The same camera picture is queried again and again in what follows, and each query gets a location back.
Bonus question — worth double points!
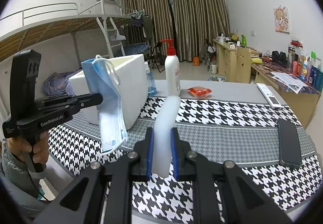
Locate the black folding chair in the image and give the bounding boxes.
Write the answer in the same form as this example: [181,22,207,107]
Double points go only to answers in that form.
[151,41,169,72]

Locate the light wooden chair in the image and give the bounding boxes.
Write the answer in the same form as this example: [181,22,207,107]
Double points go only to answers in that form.
[235,46,253,84]

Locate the houndstooth tablecloth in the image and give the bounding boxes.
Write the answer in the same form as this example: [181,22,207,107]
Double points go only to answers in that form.
[47,95,317,224]

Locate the blue face mask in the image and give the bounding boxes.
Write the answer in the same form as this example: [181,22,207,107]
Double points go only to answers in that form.
[81,54,129,158]

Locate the blue plaid mattress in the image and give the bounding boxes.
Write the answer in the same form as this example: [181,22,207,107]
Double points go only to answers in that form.
[123,43,150,57]

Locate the clear blue sanitizer bottle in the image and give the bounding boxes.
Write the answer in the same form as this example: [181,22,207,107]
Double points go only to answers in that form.
[144,62,157,97]

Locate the printed paper sheets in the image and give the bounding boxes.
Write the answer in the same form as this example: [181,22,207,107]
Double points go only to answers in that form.
[271,71,307,94]

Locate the white pump bottle red pump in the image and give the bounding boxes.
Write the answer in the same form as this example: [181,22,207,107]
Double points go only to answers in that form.
[159,39,181,97]

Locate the cartoon wall poster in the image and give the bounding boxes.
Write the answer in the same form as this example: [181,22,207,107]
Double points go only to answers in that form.
[274,6,291,33]

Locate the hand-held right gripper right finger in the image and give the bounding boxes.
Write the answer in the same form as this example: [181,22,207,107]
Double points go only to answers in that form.
[170,127,293,224]

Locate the person's left forearm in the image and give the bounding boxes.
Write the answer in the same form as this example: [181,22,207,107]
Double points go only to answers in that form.
[0,145,49,212]

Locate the hanging dark clothes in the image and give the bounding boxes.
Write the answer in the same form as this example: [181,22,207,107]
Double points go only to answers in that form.
[130,13,153,38]

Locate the desk with printed cover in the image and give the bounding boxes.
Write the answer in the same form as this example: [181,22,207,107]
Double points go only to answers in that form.
[251,55,323,129]

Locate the white metal bunk bed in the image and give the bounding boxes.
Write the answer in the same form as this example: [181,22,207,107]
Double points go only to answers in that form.
[0,1,150,124]

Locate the light wooden desk with drawers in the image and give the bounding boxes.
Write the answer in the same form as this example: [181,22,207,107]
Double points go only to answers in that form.
[213,38,263,84]

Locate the white squeeze tube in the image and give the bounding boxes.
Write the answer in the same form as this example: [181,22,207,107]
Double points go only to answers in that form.
[154,95,181,178]

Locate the blue plaid quilt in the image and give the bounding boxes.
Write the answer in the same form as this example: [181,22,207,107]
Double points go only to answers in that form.
[42,71,77,96]

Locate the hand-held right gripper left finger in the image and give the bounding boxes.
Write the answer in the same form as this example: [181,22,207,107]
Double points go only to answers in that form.
[33,127,154,224]

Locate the brown curtain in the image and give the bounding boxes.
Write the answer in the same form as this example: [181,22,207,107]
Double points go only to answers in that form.
[120,0,169,61]
[170,0,231,62]

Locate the person's left hand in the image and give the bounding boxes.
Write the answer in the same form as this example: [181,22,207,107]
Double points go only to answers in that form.
[7,130,49,168]

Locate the row of toiletry bottles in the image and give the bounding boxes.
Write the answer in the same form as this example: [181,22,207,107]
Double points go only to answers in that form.
[287,39,323,89]

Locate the white foam box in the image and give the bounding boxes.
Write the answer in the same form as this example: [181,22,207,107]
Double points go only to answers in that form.
[69,54,148,131]

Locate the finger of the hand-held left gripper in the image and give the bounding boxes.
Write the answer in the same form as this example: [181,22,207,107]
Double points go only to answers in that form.
[72,93,104,114]

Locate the black smartphone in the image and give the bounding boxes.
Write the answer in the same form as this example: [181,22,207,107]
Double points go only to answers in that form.
[277,118,303,168]

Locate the black headphones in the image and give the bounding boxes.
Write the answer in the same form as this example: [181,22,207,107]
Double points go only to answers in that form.
[271,50,288,66]

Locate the white remote control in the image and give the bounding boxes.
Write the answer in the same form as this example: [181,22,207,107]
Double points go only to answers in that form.
[256,83,283,109]

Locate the red snack packet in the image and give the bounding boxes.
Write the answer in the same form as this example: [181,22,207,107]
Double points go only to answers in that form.
[187,86,212,98]

